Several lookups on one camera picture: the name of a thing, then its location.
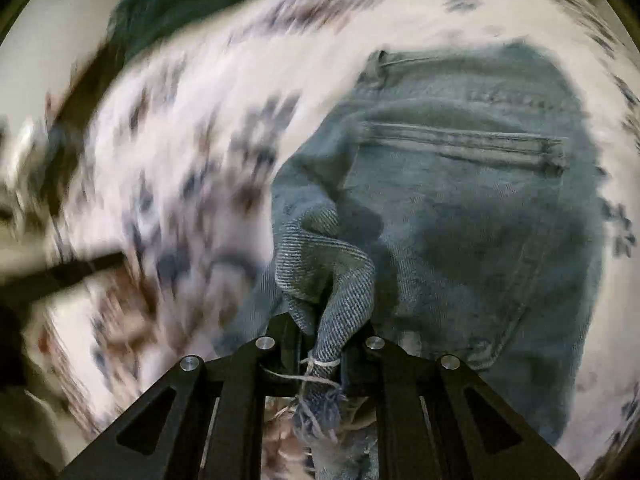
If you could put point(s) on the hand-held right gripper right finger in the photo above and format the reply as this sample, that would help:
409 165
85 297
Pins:
361 339

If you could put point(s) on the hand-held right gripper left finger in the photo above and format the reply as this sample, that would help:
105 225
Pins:
284 336

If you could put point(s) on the dark wooden bed frame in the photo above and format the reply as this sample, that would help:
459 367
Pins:
75 110

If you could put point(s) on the white floral bed sheet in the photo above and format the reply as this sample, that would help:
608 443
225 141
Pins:
200 125

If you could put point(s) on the dark green cloth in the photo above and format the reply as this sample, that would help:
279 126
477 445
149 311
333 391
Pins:
165 0

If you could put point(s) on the blue denim pants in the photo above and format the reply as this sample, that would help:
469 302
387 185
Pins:
450 200

